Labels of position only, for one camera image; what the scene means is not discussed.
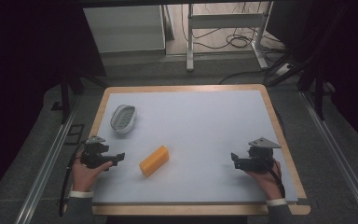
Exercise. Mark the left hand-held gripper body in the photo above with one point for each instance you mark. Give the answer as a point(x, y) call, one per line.
point(92, 156)

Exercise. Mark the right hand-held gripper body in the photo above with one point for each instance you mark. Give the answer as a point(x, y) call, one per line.
point(258, 157)

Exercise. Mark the person's left hand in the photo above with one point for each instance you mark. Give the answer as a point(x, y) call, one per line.
point(84, 179)

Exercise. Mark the person's right hand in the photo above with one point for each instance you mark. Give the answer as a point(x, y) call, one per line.
point(267, 183)

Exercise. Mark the orange soap bar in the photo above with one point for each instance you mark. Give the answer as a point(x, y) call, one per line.
point(154, 161)

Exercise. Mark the white oval soap dish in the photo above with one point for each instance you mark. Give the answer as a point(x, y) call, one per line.
point(123, 119)

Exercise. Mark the pale grey table mat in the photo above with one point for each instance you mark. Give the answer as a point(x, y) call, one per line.
point(195, 130)

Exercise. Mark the black metal stand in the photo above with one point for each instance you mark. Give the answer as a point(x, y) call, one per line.
point(318, 93)
point(65, 96)

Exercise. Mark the white power strip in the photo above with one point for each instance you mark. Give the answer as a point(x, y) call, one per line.
point(283, 69)

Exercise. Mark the white cabinet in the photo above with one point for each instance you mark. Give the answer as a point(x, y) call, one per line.
point(126, 28)

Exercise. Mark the black flat floor frame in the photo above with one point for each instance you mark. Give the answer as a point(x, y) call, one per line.
point(74, 134)

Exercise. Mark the aluminium rail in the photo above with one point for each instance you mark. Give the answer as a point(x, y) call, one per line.
point(45, 169)
point(338, 155)

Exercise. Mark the white metal table frame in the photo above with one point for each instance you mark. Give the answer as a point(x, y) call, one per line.
point(223, 21)

